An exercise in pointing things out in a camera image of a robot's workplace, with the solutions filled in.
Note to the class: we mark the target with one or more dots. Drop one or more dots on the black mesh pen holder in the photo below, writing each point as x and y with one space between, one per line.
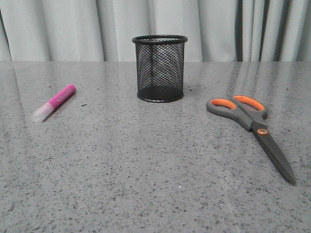
160 67

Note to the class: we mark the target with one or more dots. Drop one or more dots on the grey orange scissors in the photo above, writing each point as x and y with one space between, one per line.
251 114

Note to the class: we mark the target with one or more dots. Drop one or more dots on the pink marker pen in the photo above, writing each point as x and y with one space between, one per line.
46 109

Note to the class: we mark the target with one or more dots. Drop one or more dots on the grey curtain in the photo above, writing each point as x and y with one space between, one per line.
102 30

